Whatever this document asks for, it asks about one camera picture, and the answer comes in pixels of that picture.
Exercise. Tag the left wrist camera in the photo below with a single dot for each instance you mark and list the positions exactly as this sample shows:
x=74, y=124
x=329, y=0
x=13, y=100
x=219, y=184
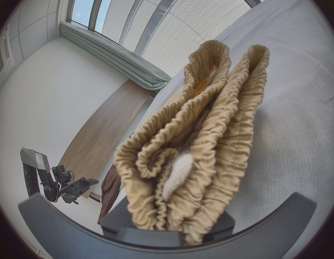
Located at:
x=66, y=174

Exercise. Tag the brown shorts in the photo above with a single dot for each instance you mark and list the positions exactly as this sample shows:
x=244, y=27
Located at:
x=109, y=190

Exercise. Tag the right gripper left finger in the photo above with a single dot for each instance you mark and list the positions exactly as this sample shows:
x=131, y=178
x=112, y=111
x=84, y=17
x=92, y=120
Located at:
x=115, y=217

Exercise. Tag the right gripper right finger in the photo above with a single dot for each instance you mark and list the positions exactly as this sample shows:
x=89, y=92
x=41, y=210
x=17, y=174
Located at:
x=223, y=224

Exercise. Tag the tan shorts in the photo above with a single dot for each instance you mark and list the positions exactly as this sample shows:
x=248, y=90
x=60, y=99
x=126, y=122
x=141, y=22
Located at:
x=210, y=144

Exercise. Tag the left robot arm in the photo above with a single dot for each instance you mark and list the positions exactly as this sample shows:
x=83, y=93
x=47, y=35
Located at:
x=34, y=158

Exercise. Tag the grey-green curtain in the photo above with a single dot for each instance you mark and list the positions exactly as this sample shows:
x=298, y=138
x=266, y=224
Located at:
x=115, y=55

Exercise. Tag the white ceiling air conditioner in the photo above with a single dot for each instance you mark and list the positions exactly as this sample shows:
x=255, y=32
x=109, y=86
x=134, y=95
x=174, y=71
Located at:
x=2, y=58

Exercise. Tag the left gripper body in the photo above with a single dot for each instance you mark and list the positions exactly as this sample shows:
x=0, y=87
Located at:
x=74, y=190

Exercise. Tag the bed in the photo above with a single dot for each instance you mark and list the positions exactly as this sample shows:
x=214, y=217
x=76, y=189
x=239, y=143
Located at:
x=291, y=117

